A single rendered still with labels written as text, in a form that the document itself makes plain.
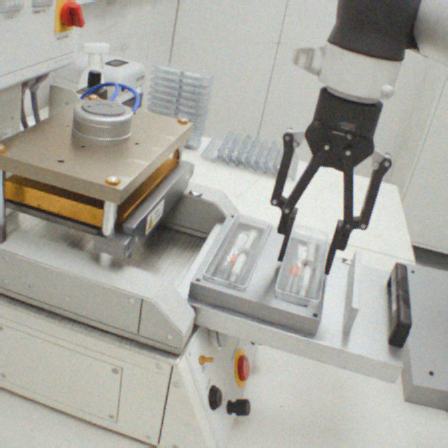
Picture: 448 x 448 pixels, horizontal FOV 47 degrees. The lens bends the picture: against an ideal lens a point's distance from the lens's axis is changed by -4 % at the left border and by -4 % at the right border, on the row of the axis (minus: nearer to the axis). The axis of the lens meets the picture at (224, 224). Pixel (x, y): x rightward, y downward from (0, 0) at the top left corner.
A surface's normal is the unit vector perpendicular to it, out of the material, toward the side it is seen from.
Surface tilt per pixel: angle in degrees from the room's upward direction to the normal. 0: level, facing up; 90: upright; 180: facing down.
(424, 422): 0
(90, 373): 90
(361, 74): 92
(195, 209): 90
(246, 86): 90
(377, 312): 0
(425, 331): 4
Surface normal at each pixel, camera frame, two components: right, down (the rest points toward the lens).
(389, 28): 0.15, 0.69
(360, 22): -0.60, 0.55
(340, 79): -0.69, 0.28
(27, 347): -0.25, 0.43
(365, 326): 0.18, -0.86
